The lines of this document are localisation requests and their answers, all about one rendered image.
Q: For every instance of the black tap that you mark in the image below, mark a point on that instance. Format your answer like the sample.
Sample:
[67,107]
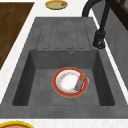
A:
[99,36]

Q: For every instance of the yellow and red plate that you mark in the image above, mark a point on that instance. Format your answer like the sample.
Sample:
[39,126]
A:
[16,125]

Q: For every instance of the dark grey sink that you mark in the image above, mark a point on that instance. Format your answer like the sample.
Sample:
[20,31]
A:
[40,73]

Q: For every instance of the small colourful food bar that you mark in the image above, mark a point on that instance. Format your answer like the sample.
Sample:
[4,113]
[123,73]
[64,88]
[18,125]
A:
[80,82]

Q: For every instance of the red rimmed white plate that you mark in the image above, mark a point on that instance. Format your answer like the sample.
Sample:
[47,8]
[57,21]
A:
[68,82]

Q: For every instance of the yellow rimmed plate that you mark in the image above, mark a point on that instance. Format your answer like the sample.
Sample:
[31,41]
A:
[55,4]

